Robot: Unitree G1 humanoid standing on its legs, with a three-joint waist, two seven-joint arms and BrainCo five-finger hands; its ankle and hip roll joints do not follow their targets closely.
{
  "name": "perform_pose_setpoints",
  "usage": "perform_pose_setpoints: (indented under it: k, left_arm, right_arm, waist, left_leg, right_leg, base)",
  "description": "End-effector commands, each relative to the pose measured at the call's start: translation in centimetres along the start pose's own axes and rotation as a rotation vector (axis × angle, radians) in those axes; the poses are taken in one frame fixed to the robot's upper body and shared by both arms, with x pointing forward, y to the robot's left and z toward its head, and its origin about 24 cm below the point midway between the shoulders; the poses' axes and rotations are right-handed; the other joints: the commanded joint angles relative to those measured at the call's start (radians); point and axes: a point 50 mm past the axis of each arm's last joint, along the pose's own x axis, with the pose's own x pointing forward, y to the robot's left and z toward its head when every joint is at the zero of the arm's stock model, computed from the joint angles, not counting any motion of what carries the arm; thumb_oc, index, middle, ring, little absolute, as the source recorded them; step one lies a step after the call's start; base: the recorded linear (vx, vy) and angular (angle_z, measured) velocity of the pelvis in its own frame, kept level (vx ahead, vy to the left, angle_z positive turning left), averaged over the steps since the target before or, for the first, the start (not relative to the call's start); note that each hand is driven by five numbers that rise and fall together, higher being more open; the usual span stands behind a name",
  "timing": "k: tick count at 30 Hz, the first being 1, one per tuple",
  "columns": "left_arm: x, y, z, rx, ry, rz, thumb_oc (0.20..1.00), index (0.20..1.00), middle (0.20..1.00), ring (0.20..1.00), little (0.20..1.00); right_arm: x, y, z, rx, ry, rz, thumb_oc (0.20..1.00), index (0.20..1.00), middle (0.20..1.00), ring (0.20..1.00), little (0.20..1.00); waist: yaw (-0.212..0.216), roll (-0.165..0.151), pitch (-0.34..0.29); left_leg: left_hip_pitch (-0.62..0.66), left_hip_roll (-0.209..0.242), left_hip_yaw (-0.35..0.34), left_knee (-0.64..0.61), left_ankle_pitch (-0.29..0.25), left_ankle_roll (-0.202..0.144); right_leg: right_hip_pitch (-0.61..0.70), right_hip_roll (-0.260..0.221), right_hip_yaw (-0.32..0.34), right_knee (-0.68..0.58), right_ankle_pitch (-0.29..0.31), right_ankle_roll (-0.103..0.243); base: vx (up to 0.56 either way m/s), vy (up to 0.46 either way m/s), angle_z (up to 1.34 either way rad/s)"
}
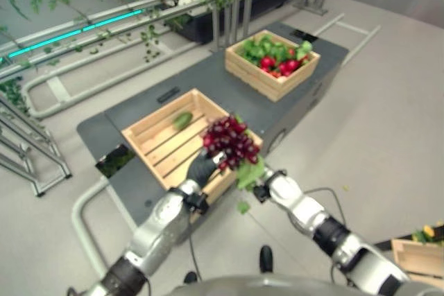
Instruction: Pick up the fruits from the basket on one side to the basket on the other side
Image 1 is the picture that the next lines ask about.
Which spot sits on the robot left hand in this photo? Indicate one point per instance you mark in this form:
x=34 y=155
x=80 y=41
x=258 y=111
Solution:
x=199 y=168

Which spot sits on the red grape bunch with leaves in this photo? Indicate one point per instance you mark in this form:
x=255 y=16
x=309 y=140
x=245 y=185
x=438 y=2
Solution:
x=232 y=147

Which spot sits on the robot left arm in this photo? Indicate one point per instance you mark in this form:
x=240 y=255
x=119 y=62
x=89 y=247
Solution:
x=152 y=237

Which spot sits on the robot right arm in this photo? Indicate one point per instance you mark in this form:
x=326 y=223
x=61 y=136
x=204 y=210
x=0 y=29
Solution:
x=333 y=230

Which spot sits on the red fruits pile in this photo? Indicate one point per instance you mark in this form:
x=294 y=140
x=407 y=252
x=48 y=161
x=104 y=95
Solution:
x=281 y=65

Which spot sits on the empty light wooden crate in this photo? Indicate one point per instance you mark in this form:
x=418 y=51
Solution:
x=180 y=143

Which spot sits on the green cucumber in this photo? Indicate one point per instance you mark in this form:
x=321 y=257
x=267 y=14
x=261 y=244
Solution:
x=182 y=120

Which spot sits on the fallen green leaf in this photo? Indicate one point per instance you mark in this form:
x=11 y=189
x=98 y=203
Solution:
x=243 y=207

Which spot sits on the dark grey low platform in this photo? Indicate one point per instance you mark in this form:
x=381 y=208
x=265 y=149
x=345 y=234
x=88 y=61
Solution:
x=222 y=95

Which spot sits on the robot dark foot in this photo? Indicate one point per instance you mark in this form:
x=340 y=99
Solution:
x=266 y=258
x=190 y=277

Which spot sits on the wooden crate full of produce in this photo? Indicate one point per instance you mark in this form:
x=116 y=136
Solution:
x=272 y=67

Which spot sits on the green leafy vegetables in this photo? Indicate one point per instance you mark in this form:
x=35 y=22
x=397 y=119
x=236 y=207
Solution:
x=263 y=48

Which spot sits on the black planter box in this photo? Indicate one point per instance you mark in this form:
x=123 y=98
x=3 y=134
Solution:
x=236 y=8

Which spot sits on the grey metal floor rack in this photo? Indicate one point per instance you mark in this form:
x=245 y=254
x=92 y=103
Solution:
x=27 y=143

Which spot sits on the grey metal railing with vines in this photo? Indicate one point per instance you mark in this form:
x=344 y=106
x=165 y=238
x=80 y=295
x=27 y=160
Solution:
x=114 y=15

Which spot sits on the small wooden crate with yellow fruit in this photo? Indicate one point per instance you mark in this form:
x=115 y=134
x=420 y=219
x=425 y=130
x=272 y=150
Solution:
x=418 y=256

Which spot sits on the grey tubular floor frame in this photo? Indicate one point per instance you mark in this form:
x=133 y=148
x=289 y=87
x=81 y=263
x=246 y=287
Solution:
x=86 y=219

